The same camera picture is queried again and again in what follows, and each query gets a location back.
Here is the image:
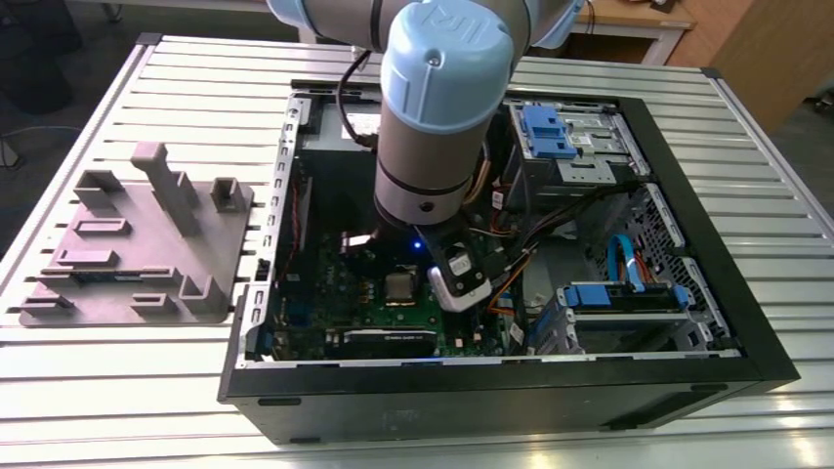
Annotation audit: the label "silver CPU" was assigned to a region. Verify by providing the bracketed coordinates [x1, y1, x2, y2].
[383, 272, 418, 300]

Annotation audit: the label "CPU socket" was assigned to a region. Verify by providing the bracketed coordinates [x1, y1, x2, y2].
[380, 266, 422, 309]

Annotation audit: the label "green motherboard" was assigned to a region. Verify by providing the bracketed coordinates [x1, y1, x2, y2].
[272, 229, 510, 361]

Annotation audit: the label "grey power supply unit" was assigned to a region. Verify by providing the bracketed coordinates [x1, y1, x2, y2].
[298, 103, 386, 231]

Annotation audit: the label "black graphics card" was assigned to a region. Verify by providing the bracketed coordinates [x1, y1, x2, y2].
[342, 327, 439, 361]

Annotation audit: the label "black disk in blue carrier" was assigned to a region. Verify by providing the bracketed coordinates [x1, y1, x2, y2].
[559, 280, 693, 314]

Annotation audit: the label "blue disk carrier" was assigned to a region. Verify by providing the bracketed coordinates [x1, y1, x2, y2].
[521, 105, 582, 160]

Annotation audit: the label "metal disk bay cage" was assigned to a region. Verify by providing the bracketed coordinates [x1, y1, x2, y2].
[505, 100, 653, 211]

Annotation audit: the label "black open PC case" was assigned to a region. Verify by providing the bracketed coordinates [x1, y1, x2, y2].
[216, 77, 802, 446]

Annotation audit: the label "grey parts rack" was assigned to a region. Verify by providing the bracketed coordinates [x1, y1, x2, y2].
[17, 141, 256, 327]

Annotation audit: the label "green RAM stick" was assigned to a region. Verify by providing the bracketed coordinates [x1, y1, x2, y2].
[71, 271, 144, 285]

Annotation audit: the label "wooden desk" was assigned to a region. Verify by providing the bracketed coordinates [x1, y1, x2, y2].
[570, 0, 698, 64]

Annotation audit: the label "black office chair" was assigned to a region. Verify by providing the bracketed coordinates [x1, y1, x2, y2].
[0, 0, 84, 116]

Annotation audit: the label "brown wooden cabinet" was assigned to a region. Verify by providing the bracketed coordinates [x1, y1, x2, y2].
[670, 0, 834, 133]

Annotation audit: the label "thin red wire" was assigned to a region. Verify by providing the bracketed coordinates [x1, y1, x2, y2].
[286, 170, 312, 282]

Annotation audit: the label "orange wires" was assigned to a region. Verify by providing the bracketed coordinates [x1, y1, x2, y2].
[487, 285, 523, 319]

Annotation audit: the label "black sleeved cable bundle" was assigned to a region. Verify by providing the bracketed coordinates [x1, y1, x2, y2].
[494, 181, 653, 292]

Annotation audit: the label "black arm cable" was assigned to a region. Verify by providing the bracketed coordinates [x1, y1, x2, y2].
[335, 48, 378, 149]

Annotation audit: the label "metal disk bay frame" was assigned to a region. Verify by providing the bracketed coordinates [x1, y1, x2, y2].
[530, 287, 745, 358]

